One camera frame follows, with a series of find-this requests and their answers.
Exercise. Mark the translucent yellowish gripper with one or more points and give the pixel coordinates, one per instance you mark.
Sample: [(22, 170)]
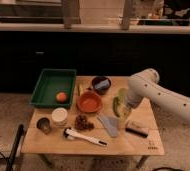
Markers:
[(125, 112)]

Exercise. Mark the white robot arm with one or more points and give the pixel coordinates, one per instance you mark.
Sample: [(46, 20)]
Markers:
[(145, 84)]

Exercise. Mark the light green plastic cup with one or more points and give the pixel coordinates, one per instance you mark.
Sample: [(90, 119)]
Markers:
[(122, 95)]

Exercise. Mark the white paper cup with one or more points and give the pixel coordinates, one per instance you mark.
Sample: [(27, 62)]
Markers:
[(59, 116)]

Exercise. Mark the small metal cup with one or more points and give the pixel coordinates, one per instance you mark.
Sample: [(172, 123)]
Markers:
[(43, 124)]

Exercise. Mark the wooden table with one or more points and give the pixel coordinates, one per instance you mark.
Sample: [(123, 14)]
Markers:
[(45, 137)]

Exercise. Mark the blue-grey sponge block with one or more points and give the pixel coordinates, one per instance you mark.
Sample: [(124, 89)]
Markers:
[(102, 85)]

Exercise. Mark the orange terracotta bowl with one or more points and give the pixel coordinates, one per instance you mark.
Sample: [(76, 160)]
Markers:
[(89, 102)]

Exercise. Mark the dark bowl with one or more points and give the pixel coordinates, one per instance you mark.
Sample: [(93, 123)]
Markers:
[(98, 79)]

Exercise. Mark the bunch of dark grapes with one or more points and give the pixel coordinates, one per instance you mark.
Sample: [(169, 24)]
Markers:
[(82, 123)]

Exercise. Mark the small yellow-green vegetable piece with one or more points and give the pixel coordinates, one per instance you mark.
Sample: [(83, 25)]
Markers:
[(79, 89)]

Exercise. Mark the orange peach fruit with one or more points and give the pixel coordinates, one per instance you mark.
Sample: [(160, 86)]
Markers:
[(61, 97)]

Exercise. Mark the green plastic tray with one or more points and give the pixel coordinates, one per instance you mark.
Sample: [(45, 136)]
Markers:
[(49, 84)]

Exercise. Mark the white black handled brush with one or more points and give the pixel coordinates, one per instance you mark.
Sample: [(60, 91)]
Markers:
[(69, 132)]

